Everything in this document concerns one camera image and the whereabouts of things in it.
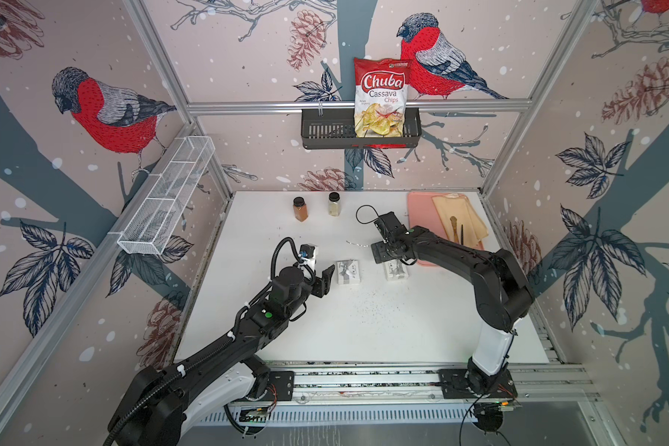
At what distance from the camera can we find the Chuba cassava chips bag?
85cm

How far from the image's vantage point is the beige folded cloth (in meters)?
1.06

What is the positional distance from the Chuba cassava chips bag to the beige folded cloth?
1.38 ft
